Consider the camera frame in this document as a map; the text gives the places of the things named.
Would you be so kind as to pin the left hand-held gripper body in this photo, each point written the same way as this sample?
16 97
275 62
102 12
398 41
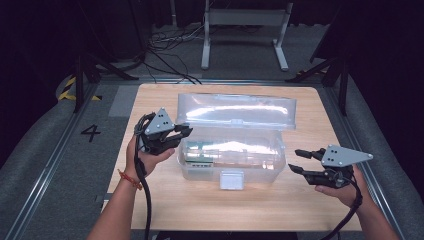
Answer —
158 133

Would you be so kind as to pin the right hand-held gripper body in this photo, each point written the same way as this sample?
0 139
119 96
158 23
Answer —
336 166

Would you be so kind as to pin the green and white carton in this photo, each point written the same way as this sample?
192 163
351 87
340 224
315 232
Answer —
197 150

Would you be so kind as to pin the clear plastic storage box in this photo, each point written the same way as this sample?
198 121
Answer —
233 143

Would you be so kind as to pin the person's right hand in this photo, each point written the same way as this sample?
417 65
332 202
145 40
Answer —
350 195

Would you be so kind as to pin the person's left hand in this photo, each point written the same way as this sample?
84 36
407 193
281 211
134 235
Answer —
146 163

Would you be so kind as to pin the black metal stand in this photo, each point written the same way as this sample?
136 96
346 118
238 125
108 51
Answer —
80 83
342 83

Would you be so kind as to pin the yellow and black floor tape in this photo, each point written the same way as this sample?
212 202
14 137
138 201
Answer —
69 87

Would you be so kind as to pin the white metal pole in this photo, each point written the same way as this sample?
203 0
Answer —
173 12

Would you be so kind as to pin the white metal stand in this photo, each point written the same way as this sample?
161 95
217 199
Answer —
245 17

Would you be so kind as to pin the metal floor rail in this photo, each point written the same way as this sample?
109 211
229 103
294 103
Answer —
373 173
50 166

